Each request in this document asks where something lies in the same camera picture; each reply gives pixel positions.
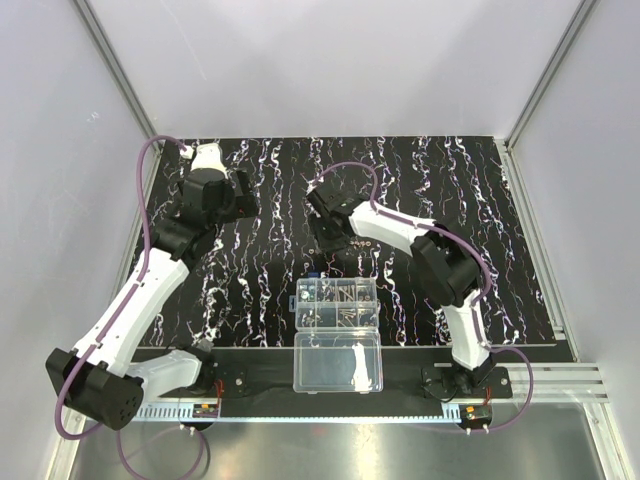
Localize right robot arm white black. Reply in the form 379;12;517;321
306;185;495;395

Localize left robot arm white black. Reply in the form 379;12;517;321
45;167;259;431

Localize black marbled table mat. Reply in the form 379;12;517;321
142;136;554;348

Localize clear plastic organizer box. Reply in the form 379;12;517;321
293;277;383;394

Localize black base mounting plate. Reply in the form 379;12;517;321
139;341;513;425

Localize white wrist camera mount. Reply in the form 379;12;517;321
191;142;229;178

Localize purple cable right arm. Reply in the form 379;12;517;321
305;161;535;434

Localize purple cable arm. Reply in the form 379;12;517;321
53;134;209;476
305;161;535;434

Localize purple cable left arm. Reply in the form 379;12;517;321
53;134;209;476

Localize white slotted cable duct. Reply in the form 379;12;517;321
133;401;461;424

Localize left aluminium frame post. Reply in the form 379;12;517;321
70;0;157;138

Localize aluminium frame post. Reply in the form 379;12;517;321
70;0;157;138
504;0;599;151

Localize aluminium rail right side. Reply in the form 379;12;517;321
454;362;609;404

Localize right aluminium frame post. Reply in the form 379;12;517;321
504;0;599;151

